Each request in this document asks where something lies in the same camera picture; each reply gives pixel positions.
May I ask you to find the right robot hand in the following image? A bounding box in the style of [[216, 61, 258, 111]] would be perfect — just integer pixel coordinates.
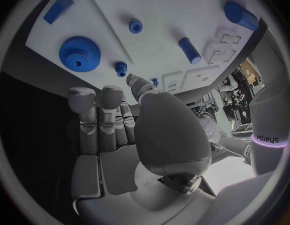
[[66, 72, 217, 225]]

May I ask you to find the white task board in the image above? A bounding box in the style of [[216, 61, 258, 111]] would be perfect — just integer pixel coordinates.
[[25, 0, 269, 106]]

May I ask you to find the cluttered workshop desk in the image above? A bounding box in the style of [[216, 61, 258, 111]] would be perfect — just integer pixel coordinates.
[[215, 74, 254, 134]]

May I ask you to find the small blue gear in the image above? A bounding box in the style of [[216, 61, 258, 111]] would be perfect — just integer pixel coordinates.
[[114, 60, 129, 78]]

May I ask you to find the blue short cylinder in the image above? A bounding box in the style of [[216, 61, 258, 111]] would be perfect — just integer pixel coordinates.
[[178, 36, 202, 65]]

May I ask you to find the workshop rack with boxes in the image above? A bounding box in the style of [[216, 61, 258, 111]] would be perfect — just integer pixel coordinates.
[[238, 58, 265, 88]]

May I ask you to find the large blue gear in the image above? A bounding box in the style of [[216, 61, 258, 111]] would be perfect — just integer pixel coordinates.
[[58, 35, 102, 74]]

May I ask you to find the thick blue cylinder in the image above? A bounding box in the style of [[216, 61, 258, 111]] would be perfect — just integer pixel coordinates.
[[223, 1, 260, 32]]

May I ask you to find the blue block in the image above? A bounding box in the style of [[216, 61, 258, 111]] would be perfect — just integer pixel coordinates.
[[42, 0, 75, 26]]

